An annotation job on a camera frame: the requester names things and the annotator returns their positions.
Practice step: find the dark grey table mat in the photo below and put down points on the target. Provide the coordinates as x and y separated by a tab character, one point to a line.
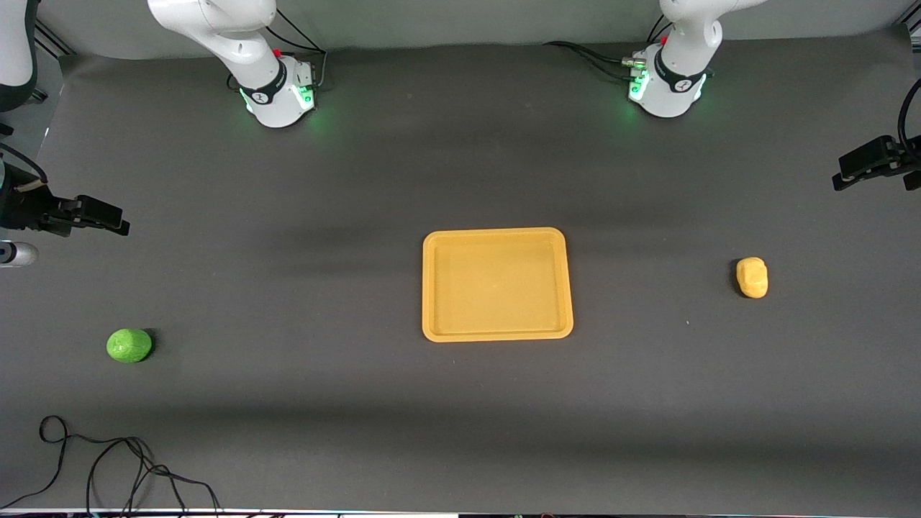
460	403

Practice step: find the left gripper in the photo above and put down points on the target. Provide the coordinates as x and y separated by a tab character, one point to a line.
894	155

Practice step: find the green apple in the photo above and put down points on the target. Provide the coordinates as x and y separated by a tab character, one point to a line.
129	345

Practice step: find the aluminium frame rail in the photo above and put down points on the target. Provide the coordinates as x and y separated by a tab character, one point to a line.
910	27
54	39

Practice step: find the yellow potato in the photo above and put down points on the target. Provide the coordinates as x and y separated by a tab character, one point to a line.
752	278

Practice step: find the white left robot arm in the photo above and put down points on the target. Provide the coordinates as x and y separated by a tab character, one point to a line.
676	50

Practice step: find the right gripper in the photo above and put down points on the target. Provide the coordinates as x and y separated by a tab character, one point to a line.
27	211

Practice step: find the yellow plastic tray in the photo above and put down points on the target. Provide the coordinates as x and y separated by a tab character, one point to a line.
496	284

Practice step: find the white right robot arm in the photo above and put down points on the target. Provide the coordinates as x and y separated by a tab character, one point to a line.
237	43

